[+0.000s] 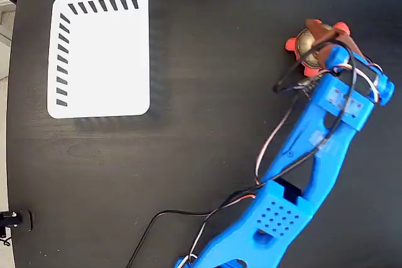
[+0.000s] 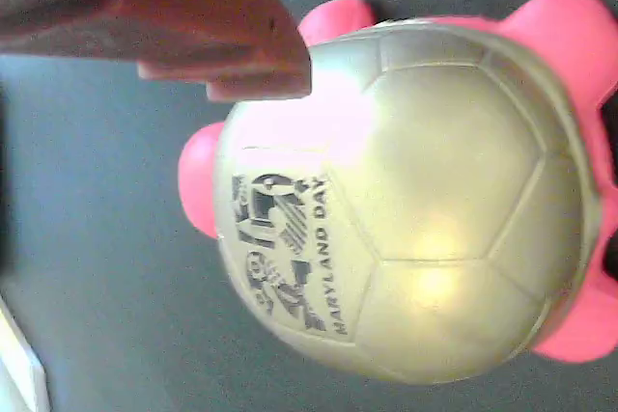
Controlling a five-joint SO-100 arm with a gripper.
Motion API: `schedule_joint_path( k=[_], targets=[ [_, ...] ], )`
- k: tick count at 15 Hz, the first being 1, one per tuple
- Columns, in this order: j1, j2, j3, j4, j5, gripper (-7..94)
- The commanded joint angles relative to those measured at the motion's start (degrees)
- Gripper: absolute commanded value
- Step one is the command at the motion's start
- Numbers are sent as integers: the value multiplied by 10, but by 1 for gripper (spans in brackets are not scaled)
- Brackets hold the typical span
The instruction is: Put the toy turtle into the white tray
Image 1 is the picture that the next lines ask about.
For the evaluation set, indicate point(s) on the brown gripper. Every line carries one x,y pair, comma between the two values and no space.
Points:
324,42

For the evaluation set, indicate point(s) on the red turtle toy grey shell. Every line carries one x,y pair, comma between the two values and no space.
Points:
305,43

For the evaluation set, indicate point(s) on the white slotted tray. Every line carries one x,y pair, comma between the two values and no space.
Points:
103,61

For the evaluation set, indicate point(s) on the black table clamp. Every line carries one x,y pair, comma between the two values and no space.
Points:
19,219

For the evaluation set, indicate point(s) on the green camera circuit board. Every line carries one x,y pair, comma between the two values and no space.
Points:
311,86

